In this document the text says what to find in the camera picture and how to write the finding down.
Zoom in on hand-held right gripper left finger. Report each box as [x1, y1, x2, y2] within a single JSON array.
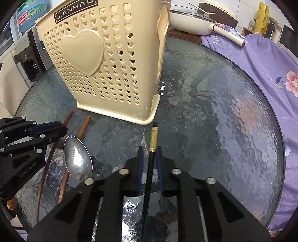
[[27, 146, 145, 242]]

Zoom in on metal spoon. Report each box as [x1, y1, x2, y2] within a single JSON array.
[[63, 135, 93, 182]]

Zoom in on blue water jug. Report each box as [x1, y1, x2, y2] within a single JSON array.
[[17, 0, 51, 32]]

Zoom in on beige plastic utensil holder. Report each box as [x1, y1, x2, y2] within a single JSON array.
[[35, 0, 172, 126]]

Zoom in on yellow wrap roll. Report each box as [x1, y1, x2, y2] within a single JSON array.
[[255, 2, 270, 36]]

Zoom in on brown wooden chopstick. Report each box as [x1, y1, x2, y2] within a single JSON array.
[[37, 110, 74, 224], [58, 116, 91, 203]]

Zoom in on purple floral cloth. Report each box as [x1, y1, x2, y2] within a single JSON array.
[[201, 22, 298, 231]]

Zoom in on grey water dispenser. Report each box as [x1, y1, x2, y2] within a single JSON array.
[[11, 27, 51, 82]]

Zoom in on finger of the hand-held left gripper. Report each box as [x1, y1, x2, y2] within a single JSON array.
[[0, 117, 63, 145], [0, 126, 68, 159]]

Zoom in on brown and white rice cooker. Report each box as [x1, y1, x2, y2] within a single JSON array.
[[198, 0, 239, 26]]

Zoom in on white microwave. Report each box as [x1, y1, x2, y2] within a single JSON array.
[[279, 23, 298, 53]]

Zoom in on person's left hand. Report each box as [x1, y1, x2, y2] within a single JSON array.
[[6, 195, 17, 211]]

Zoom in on cream pan with glass lid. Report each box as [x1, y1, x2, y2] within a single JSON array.
[[169, 8, 245, 48]]

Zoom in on black chopstick with gold end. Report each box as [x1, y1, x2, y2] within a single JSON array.
[[139, 121, 159, 242]]

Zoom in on brown glass bottle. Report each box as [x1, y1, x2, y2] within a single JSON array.
[[265, 17, 278, 39]]

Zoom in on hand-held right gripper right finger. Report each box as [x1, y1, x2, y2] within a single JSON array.
[[155, 146, 274, 242]]

